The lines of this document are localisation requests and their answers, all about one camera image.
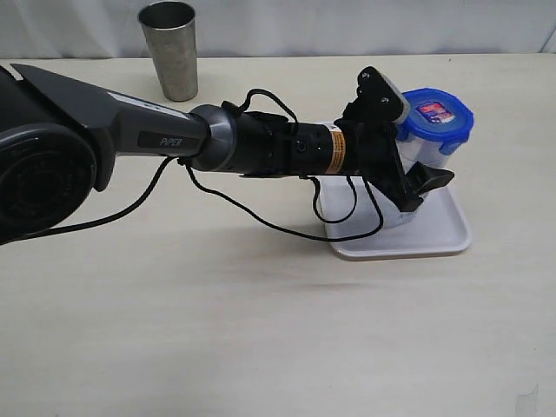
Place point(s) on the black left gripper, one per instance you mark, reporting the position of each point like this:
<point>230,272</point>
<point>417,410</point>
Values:
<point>373,155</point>

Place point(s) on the clear plastic tall container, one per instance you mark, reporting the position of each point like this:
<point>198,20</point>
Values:
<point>425,170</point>

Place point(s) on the blue plastic lid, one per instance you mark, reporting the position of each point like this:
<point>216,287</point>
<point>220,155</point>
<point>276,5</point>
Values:
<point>438,118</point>

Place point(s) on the stainless steel cup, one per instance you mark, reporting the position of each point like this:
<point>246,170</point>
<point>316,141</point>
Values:
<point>169,31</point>

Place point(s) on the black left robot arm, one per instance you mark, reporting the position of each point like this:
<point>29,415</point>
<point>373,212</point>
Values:
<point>60,138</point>

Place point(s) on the white rectangular tray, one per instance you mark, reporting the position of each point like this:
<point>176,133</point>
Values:
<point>438,227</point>

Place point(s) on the white backdrop curtain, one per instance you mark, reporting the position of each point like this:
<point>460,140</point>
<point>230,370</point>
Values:
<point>109,29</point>

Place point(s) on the wrist camera mount block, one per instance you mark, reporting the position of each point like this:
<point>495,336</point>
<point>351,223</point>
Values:
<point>381,96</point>

